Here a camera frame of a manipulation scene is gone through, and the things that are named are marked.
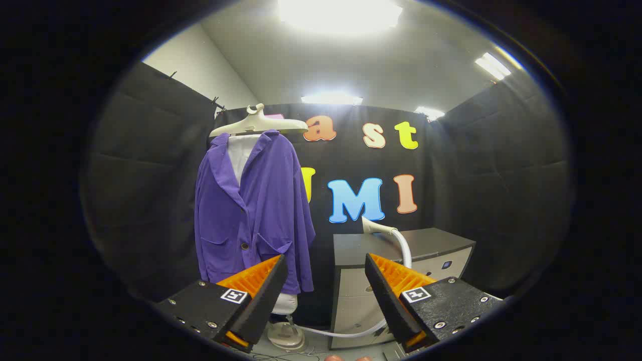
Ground grey drawer cabinet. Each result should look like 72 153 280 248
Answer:
329 228 476 350

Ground purple corduroy jacket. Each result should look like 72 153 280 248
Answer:
195 129 316 295

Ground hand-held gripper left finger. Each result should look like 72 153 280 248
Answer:
155 254 289 354

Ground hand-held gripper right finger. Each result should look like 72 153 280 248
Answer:
365 253 504 354

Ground thin floor cables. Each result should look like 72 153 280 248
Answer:
251 351 322 361

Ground white garment steamer base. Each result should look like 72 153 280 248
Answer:
266 315 305 350

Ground white plastic clothes hanger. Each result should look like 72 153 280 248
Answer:
209 103 309 138

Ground large bright ceiling light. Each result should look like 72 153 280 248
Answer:
277 0 403 32

